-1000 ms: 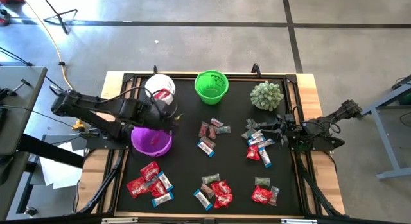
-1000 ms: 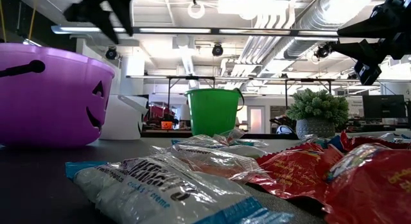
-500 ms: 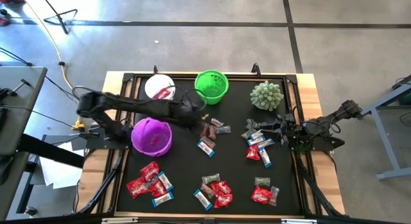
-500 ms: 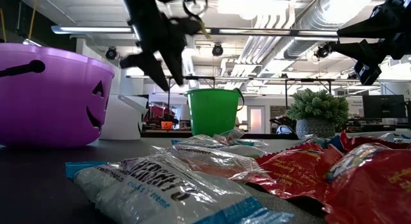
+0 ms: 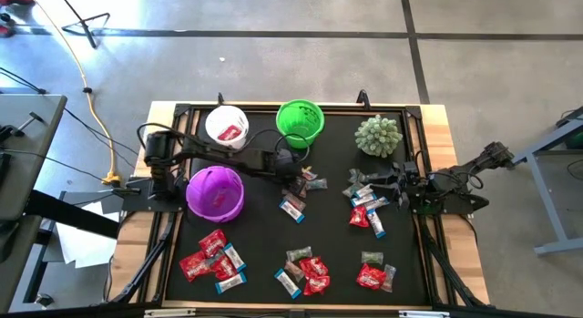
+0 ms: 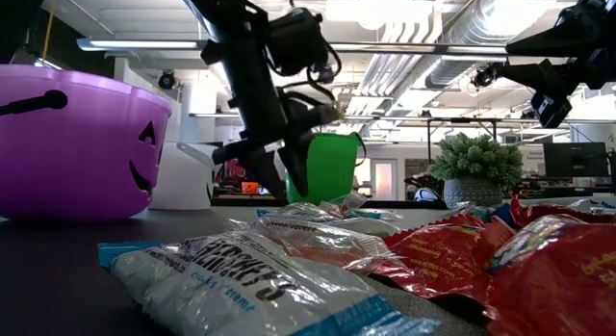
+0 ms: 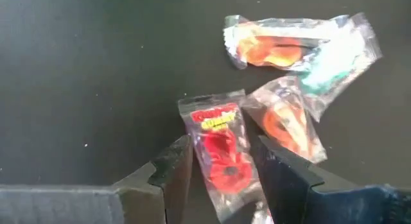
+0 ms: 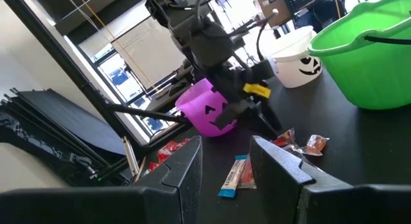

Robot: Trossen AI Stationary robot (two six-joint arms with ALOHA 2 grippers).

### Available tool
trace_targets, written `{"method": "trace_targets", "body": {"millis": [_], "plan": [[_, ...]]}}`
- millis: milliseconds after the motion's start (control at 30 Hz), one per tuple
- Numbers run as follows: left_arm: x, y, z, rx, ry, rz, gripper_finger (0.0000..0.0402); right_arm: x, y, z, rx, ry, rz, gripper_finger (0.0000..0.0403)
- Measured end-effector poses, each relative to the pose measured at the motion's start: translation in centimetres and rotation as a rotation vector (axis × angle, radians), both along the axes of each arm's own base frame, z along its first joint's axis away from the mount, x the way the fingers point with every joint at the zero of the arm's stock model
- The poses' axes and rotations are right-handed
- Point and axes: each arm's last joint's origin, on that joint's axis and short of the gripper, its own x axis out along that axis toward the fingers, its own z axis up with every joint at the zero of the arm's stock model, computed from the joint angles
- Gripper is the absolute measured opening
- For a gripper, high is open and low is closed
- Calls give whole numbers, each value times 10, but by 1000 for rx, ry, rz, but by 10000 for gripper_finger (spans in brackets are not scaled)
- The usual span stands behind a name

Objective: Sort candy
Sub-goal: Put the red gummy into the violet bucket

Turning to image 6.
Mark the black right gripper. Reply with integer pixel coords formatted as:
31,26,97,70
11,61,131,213
495,0,616,97

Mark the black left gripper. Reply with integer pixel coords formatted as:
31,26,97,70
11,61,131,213
201,17,343,201

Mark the clear candy wrapper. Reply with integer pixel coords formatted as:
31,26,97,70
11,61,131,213
567,197,616,217
325,192,370,220
256,202,338,225

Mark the clear orange candy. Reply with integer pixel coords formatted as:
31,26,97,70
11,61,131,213
224,214,411,275

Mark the Hershey's white blue candy bar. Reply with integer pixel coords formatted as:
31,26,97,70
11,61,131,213
97,228,442,336

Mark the red Skittles packet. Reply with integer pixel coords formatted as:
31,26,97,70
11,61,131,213
372,213,517,306
483,213,616,336

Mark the red candy packet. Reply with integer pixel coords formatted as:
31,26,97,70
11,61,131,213
508,194,616,230

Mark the silver candy wrapper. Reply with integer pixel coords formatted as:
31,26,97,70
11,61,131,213
449,200,493,225

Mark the green plastic bucket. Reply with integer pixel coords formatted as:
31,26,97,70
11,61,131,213
286,131,368,206

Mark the black ceiling spotlight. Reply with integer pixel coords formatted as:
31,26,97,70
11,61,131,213
157,69,177,91
470,65,499,90

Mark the black computer monitor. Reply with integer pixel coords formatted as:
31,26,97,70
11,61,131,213
543,142,610,179

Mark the white pumpkin face bucket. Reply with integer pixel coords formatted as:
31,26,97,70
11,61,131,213
147,142,223,212

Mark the green plant in grey pot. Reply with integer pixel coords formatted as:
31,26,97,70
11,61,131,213
427,132,525,210

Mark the overhead light bar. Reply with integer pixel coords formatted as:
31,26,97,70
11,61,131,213
76,37,507,56

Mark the purple pumpkin face bucket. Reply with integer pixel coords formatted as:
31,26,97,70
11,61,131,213
0,64,173,222

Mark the black table mat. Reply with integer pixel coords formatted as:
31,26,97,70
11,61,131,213
0,204,616,336

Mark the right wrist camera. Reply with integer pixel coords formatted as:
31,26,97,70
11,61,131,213
530,90,574,130

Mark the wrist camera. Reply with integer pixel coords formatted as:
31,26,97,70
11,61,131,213
267,7,341,90
530,90,574,130

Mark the silver ventilation duct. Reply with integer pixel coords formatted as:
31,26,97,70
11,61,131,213
423,0,559,90

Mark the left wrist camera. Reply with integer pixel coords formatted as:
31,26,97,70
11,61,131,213
267,7,341,90

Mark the yellow hanging cable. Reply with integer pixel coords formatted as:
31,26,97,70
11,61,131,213
42,0,56,61

